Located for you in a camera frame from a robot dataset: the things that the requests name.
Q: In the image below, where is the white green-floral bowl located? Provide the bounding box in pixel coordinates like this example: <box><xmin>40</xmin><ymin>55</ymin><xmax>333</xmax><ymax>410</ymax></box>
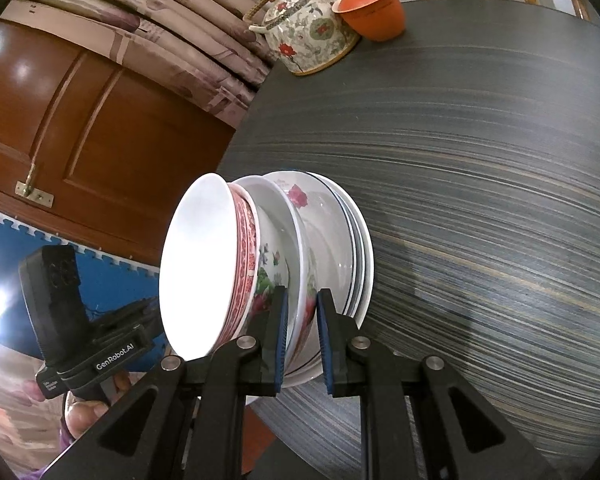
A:
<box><xmin>230</xmin><ymin>176</ymin><xmax>302</xmax><ymax>357</ymax></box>

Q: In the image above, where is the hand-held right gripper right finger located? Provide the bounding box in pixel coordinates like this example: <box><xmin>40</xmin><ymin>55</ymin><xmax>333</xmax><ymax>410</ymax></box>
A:
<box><xmin>316</xmin><ymin>288</ymin><xmax>566</xmax><ymax>480</ymax></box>

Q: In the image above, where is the orange lidded cup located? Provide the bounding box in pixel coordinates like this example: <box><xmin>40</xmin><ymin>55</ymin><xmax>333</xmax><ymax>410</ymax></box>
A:
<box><xmin>331</xmin><ymin>0</ymin><xmax>406</xmax><ymax>42</ymax></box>

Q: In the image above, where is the medium white floral plate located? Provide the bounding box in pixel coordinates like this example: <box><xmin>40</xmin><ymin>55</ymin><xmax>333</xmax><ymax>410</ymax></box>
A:
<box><xmin>320</xmin><ymin>175</ymin><xmax>367</xmax><ymax>322</ymax></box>

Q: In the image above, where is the large white pink-based bowl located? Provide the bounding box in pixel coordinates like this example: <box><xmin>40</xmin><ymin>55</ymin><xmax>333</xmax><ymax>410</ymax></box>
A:
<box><xmin>261</xmin><ymin>172</ymin><xmax>327</xmax><ymax>388</ymax></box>

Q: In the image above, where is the small white floral plate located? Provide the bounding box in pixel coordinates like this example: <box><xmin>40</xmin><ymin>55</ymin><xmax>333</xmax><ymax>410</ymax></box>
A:
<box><xmin>270</xmin><ymin>170</ymin><xmax>357</xmax><ymax>321</ymax></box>

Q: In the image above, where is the floral patterned cloth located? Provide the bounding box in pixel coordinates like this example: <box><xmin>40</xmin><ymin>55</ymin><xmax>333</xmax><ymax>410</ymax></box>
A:
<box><xmin>0</xmin><ymin>355</ymin><xmax>76</xmax><ymax>466</ymax></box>

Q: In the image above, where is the brass door latch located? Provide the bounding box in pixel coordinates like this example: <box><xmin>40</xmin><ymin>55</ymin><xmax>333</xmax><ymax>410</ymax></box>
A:
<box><xmin>15</xmin><ymin>162</ymin><xmax>56</xmax><ymax>208</ymax></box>

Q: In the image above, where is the blue foam floor mat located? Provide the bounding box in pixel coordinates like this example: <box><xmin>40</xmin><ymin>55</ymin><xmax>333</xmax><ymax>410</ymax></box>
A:
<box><xmin>0</xmin><ymin>202</ymin><xmax>171</xmax><ymax>376</ymax></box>

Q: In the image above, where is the pink patterned bowl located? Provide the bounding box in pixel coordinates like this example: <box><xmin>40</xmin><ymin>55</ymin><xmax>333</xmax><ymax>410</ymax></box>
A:
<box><xmin>158</xmin><ymin>173</ymin><xmax>259</xmax><ymax>361</ymax></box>

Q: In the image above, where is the floral ceramic teapot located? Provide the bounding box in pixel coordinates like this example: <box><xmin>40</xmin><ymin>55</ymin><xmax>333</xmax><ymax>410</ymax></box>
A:
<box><xmin>243</xmin><ymin>0</ymin><xmax>361</xmax><ymax>77</ymax></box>

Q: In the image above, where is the beige patterned curtain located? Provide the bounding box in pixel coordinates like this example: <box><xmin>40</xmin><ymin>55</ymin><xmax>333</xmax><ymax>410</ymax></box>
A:
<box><xmin>5</xmin><ymin>0</ymin><xmax>276</xmax><ymax>128</ymax></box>

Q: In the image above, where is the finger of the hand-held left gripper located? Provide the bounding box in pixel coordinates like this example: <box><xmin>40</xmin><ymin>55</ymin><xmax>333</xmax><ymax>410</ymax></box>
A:
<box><xmin>87</xmin><ymin>299</ymin><xmax>160</xmax><ymax>333</ymax></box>

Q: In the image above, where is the large white floral plate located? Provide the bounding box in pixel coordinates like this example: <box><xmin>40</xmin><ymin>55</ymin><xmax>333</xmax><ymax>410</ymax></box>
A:
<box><xmin>330</xmin><ymin>182</ymin><xmax>375</xmax><ymax>332</ymax></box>

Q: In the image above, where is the person's left hand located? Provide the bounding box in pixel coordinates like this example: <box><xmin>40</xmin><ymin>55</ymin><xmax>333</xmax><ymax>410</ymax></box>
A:
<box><xmin>62</xmin><ymin>372</ymin><xmax>131</xmax><ymax>443</ymax></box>

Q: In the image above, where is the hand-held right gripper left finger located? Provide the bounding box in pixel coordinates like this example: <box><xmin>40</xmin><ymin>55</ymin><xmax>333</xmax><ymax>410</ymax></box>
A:
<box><xmin>40</xmin><ymin>285</ymin><xmax>291</xmax><ymax>480</ymax></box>

